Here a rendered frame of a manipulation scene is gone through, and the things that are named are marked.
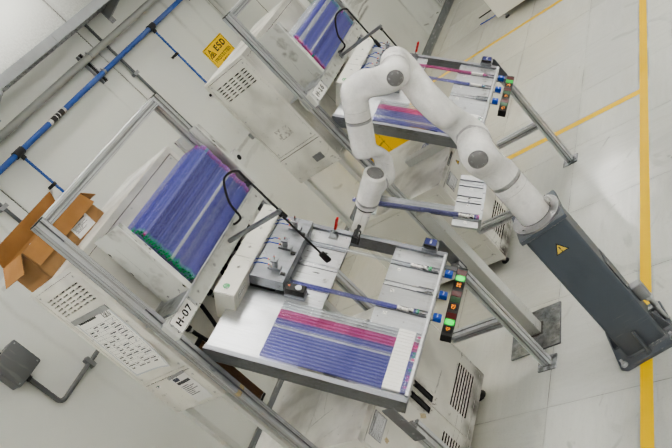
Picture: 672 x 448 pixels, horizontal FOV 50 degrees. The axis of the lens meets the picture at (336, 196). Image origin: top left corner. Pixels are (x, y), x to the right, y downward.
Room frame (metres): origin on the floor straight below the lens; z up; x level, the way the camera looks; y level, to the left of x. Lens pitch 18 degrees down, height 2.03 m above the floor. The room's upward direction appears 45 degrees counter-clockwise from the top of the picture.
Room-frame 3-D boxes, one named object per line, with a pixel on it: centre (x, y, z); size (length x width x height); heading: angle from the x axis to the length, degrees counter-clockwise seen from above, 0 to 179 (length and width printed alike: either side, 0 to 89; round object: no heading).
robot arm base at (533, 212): (2.29, -0.46, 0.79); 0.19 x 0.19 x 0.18
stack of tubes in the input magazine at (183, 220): (2.65, 0.43, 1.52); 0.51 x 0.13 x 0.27; 139
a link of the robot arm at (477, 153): (2.26, -0.45, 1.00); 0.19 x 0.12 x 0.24; 157
